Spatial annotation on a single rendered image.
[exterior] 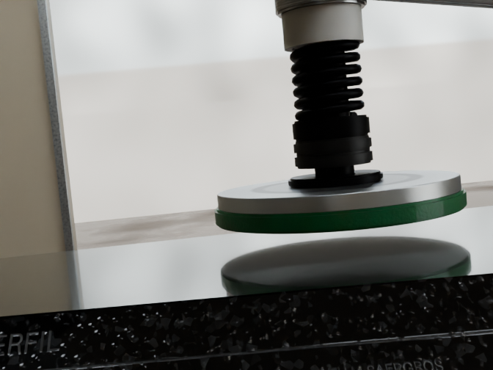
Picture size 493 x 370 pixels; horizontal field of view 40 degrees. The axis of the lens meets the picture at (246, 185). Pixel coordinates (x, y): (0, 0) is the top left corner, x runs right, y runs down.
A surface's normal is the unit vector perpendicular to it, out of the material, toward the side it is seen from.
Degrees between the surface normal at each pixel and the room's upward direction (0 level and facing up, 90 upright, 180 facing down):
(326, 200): 90
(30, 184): 90
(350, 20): 90
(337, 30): 90
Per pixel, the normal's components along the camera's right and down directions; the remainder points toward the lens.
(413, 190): 0.40, 0.03
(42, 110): 0.08, 0.07
